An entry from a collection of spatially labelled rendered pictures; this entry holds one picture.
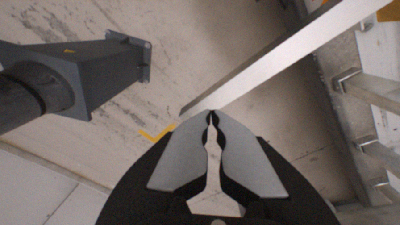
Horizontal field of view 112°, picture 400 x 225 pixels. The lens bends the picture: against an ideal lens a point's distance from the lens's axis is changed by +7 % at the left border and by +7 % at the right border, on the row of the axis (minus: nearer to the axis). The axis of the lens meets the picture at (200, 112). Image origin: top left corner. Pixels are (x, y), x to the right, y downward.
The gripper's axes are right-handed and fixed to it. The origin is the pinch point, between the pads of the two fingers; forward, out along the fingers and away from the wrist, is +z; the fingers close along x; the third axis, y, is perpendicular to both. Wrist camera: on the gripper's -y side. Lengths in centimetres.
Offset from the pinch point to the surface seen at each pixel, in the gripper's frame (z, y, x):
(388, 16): 9.5, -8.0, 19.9
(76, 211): 58, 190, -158
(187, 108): 7.7, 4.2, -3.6
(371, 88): 15.3, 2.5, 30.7
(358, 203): 86, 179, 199
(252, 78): 6.9, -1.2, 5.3
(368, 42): 31, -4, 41
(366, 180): 23, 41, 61
